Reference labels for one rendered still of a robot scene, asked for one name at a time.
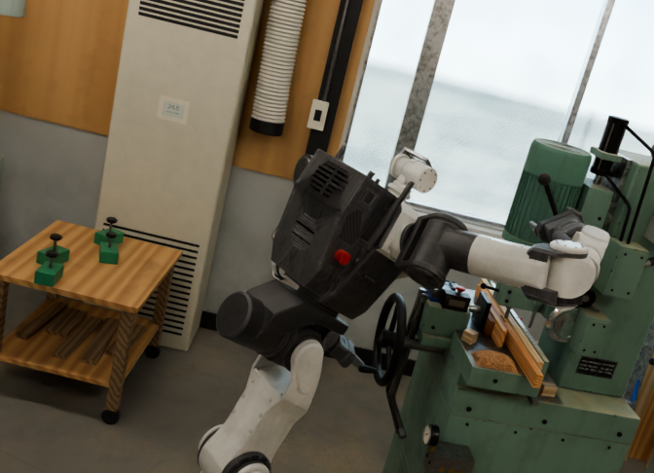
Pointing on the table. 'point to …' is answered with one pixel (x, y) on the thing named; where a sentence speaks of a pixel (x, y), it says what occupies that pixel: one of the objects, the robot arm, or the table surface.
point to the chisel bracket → (512, 298)
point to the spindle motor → (561, 161)
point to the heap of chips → (493, 360)
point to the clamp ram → (481, 309)
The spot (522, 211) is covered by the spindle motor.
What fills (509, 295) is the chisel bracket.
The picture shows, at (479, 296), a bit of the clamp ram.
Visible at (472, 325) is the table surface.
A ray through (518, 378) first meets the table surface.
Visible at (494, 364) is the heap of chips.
